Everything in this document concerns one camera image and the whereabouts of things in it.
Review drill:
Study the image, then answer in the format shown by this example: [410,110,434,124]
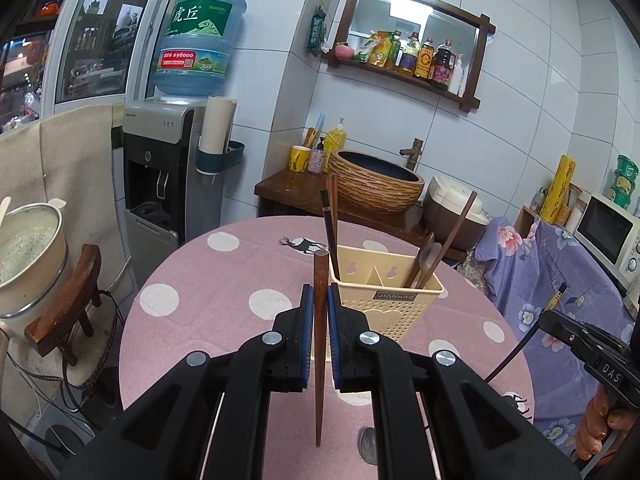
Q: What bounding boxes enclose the brown ribbed sink basin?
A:
[327,150,426,213]

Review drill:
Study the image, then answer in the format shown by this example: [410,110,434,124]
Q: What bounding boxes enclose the purple floral cloth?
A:
[467,216,636,456]

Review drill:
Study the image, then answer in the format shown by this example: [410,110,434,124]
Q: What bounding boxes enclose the beige draped cloth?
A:
[0,102,138,301]

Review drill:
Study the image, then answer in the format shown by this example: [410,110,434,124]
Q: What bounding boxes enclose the yellow wrap roll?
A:
[539,155,577,225]

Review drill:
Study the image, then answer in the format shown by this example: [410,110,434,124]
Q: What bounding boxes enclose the wooden framed mirror shelf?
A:
[320,0,497,112]

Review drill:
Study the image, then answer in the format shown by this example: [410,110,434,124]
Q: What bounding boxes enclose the metal spoon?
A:
[359,427,378,463]

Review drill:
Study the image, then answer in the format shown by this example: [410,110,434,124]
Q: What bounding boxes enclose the teal roll holder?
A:
[195,141,246,175]

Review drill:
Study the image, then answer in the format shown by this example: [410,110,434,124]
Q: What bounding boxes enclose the grey water dispenser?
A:
[122,100,223,261]

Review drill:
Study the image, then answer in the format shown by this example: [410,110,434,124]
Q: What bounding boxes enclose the cream cooking pot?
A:
[0,199,68,320]

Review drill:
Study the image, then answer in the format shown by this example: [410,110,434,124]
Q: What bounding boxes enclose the stack of green cups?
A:
[609,155,640,211]

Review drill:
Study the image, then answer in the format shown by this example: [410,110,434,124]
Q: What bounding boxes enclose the glass door cabinet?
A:
[40,0,196,118]

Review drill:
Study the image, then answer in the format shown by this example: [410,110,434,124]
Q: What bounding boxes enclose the person's right hand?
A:
[575,385,640,461]

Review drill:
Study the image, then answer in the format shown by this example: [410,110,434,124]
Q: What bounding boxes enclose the blue water bottle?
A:
[152,0,248,101]

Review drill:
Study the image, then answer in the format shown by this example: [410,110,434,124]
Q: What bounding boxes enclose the pink polka dot tablecloth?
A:
[119,216,535,480]

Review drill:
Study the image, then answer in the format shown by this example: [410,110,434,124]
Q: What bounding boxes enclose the black chopstick gold band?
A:
[484,282,571,383]

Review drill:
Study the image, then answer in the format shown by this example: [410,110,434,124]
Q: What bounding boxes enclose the beige plastic utensil holder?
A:
[327,244,445,356]

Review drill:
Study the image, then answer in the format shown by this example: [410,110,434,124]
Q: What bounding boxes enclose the pink dotted pump bottle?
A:
[307,136,328,175]

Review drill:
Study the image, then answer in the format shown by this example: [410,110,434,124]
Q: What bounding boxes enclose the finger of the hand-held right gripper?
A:
[540,309,598,356]

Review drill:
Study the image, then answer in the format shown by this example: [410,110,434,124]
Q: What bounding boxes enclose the wooden vanity counter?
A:
[254,167,481,261]

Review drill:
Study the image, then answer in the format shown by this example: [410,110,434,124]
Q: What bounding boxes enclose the dark wooden spoon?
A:
[402,232,436,289]

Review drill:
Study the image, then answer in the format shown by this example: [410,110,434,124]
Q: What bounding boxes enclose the bronze faucet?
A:
[399,138,425,171]

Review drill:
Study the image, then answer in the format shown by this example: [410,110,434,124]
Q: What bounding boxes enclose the white microwave oven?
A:
[574,192,640,286]

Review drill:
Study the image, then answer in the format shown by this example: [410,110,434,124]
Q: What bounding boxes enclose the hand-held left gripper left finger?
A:
[60,285,315,480]

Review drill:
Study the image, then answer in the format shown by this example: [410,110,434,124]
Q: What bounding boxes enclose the green hanging packet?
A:
[306,6,328,52]

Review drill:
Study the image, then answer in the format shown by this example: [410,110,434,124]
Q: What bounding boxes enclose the yellow detergent bottle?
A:
[322,117,347,173]

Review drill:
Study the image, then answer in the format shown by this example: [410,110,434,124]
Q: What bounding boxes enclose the white rice cooker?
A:
[422,176,488,251]

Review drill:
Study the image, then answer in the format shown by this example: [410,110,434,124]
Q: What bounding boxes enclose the dark display shelf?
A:
[0,0,61,136]

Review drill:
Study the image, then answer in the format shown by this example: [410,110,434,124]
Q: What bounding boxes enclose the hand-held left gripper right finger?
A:
[327,286,582,480]

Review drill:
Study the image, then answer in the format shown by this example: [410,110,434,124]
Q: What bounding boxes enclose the dark wooden stool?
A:
[25,244,103,366]

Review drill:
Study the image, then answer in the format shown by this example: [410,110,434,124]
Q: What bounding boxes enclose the row of condiment bottles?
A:
[367,29,466,97]

